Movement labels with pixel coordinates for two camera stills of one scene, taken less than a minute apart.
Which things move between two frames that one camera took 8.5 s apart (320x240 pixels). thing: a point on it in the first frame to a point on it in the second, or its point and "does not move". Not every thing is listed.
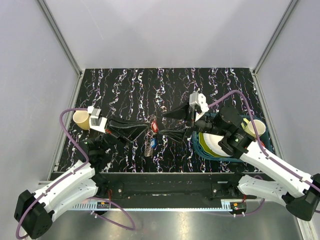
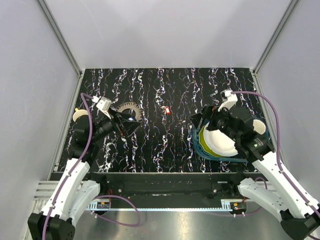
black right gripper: [182, 112] to [209, 112]
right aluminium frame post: [292, 5] does not move
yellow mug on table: [81, 117] does not move
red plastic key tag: [154, 126] to [168, 111]
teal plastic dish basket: [201, 153] does not move
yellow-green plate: [204, 145] does not move
